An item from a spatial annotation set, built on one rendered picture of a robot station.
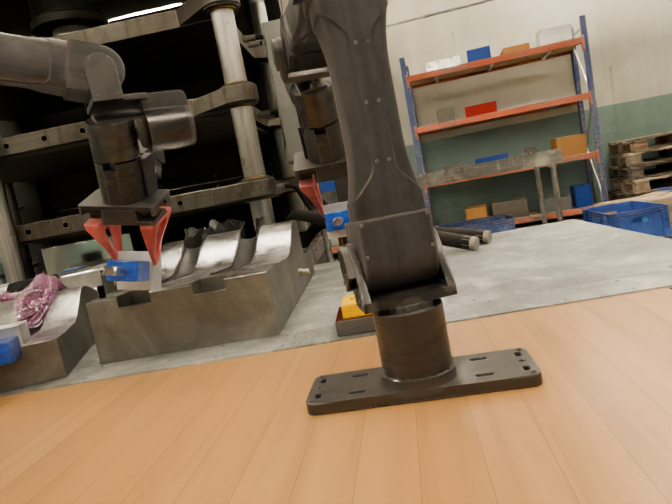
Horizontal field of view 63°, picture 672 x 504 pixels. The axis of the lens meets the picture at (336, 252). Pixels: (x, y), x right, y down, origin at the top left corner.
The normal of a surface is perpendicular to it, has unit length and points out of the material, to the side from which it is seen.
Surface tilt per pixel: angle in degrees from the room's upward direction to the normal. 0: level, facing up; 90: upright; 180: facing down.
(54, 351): 90
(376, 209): 87
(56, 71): 93
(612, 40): 90
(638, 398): 0
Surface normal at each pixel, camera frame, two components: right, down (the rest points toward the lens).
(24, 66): 0.35, 0.07
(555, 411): -0.18, -0.98
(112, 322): -0.06, 0.14
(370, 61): 0.14, 0.04
